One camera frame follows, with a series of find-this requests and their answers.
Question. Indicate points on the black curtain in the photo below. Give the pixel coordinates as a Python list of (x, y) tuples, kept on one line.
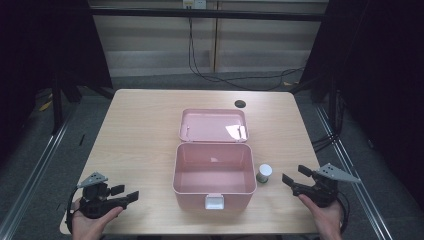
[(43, 43), (383, 83)]

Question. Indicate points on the yellow floor tape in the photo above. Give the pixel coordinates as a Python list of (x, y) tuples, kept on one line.
[(45, 105)]

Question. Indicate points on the white wall power outlet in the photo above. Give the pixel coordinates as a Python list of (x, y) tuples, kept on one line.
[(194, 3)]

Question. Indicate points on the black horizontal metal bar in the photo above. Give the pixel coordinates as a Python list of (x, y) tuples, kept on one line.
[(206, 14)]

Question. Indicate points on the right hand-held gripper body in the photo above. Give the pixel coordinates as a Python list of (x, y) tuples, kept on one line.
[(321, 193)]

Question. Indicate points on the black table grommet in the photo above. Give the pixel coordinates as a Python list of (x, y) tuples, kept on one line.
[(240, 103)]

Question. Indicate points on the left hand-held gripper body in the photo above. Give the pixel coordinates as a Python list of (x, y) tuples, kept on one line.
[(95, 203)]

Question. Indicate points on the small white-capped bottle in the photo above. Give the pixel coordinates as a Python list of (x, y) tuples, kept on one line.
[(264, 172)]

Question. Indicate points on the person's right hand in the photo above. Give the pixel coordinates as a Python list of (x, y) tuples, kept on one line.
[(328, 221)]

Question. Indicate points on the metal floor rail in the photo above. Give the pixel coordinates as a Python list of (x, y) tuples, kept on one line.
[(30, 180), (356, 173)]

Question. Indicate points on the pink plastic box with lid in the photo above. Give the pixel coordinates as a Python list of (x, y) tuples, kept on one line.
[(213, 173)]

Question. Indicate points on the person's left hand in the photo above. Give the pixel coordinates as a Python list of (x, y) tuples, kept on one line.
[(87, 228)]

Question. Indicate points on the black metal stand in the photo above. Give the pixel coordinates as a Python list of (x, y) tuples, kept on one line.
[(57, 106)]

